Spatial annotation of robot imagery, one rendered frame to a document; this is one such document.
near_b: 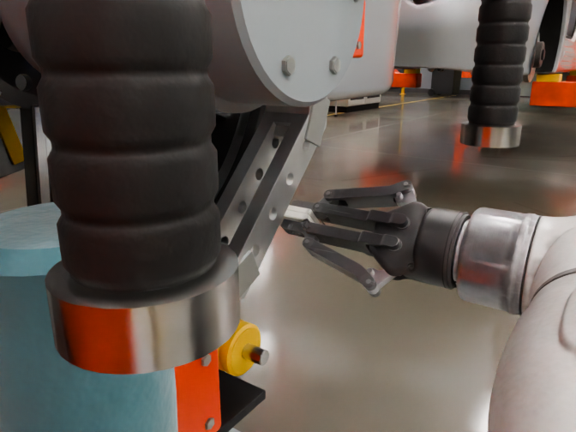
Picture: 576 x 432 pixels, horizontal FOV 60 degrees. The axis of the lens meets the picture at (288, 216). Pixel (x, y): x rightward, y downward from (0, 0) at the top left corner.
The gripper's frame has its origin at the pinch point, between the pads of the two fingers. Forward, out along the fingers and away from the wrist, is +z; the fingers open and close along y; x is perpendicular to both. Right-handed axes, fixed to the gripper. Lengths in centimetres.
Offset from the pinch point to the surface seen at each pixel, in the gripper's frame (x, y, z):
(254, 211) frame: 7.0, -3.4, -0.8
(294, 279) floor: -117, 27, 67
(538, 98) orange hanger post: -245, 235, 24
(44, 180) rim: 22.0, -11.2, 8.8
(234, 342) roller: 0.2, -15.5, -0.8
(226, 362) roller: -0.3, -17.6, -0.6
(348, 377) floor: -86, -4, 20
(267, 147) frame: 5.8, 5.2, 2.5
